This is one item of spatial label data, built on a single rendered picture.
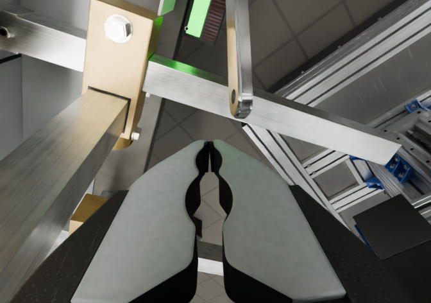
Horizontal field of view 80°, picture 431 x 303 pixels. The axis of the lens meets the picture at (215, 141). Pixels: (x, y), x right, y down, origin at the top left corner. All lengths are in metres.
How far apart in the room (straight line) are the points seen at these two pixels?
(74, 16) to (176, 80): 0.27
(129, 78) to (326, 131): 0.20
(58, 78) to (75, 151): 0.35
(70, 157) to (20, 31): 0.14
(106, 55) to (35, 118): 0.35
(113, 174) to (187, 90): 0.27
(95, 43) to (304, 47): 0.97
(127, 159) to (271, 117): 0.27
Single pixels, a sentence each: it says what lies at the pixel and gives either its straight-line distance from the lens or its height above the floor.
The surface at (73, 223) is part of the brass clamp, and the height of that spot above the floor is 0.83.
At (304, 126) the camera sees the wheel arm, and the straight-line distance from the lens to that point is 0.28.
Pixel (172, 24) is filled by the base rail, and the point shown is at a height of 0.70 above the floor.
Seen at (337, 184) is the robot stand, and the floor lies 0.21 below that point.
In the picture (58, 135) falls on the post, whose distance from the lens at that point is 0.19.
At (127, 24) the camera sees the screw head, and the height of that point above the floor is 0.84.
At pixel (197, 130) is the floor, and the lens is 1.20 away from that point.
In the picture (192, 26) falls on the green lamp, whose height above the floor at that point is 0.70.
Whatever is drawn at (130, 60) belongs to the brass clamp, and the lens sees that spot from 0.24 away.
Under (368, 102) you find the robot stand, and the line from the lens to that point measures 1.07.
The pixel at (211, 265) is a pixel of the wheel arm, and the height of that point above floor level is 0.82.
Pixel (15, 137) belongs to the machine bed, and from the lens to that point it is 0.59.
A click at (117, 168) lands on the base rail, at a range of 0.47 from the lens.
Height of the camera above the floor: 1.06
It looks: 60 degrees down
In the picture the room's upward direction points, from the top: 177 degrees clockwise
